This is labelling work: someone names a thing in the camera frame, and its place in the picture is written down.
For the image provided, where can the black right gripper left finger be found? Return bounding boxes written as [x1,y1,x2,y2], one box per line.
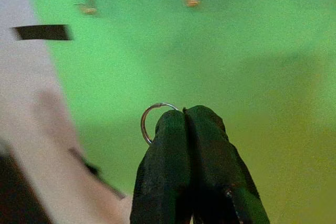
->
[130,109,194,224]

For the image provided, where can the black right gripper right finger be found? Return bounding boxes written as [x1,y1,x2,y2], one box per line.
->
[183,105,271,224]

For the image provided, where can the silver key ring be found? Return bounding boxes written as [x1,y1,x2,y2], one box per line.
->
[140,102,181,146]

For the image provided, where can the black tape strip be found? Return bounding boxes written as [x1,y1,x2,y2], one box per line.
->
[10,24,74,41]

